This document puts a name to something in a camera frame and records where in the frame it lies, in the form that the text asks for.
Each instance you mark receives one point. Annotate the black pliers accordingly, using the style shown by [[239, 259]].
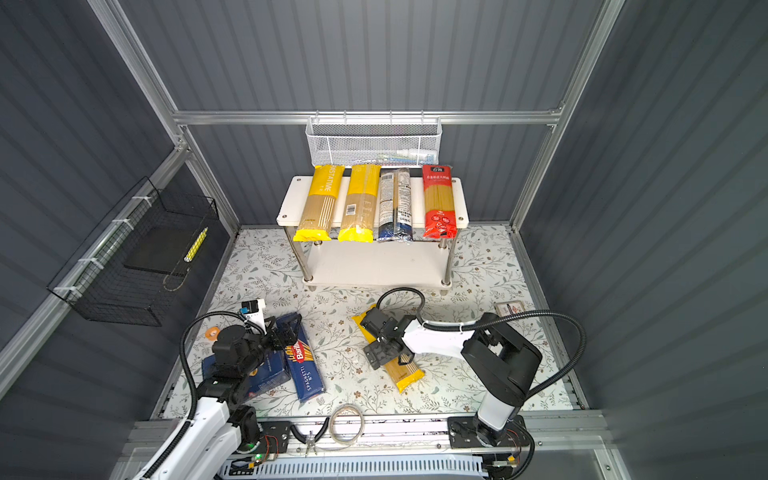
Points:
[[309, 439]]

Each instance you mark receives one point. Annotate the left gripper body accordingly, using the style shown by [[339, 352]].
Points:
[[258, 347]]

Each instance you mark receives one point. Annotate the orange tape roll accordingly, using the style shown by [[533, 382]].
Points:
[[212, 333]]

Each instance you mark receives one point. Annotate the white wire wall basket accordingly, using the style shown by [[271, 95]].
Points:
[[387, 141]]

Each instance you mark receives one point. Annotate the red spaghetti bag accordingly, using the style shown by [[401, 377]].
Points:
[[440, 216]]

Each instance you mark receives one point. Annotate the black wire side basket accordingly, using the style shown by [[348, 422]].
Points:
[[136, 269]]

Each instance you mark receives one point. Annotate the clear blue spaghetti bag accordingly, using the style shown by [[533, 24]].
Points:
[[395, 213]]

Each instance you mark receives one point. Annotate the white two-tier shelf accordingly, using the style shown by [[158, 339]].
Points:
[[425, 264]]

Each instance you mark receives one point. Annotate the blue Barilla pasta box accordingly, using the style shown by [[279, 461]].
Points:
[[272, 373]]

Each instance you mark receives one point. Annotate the yellow Pastatime bag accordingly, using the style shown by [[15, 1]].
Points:
[[315, 223], [401, 375], [360, 205]]

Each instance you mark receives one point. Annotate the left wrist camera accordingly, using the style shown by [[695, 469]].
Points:
[[252, 312]]

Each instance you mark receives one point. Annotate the small framed card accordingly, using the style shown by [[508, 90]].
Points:
[[514, 307]]

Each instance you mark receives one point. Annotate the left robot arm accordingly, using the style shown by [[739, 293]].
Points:
[[219, 422]]

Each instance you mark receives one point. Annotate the blue Barilla spaghetti box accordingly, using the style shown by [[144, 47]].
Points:
[[303, 368]]

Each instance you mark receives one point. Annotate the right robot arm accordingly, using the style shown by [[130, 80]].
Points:
[[504, 361]]

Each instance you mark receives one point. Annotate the floral table mat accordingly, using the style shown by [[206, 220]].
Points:
[[485, 273]]

